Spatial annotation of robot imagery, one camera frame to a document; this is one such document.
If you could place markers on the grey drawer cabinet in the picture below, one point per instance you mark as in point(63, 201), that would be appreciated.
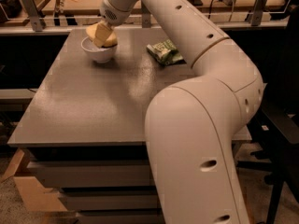
point(84, 131)

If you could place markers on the green chip bag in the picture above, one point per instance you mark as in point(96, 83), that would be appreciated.
point(165, 53)

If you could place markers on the middle metal bracket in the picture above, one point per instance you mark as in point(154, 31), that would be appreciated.
point(145, 17)

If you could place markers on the black office chair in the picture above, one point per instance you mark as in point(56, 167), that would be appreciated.
point(275, 126)

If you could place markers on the right metal bracket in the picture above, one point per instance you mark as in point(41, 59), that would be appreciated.
point(255, 16)

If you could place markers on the left metal bracket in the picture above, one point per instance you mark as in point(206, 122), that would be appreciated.
point(33, 15)

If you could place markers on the metal bracket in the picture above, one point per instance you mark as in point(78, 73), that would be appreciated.
point(145, 17)
point(255, 16)
point(33, 15)

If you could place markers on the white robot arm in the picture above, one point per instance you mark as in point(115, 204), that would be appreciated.
point(189, 125)

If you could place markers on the yellow sponge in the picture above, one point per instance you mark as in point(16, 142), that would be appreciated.
point(111, 41)

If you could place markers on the white bowl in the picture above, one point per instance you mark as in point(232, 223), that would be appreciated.
point(99, 55)

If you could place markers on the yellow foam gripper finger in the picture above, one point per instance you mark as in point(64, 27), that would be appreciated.
point(102, 32)

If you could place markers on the wooden board on floor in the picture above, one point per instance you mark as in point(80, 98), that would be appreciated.
point(35, 196)

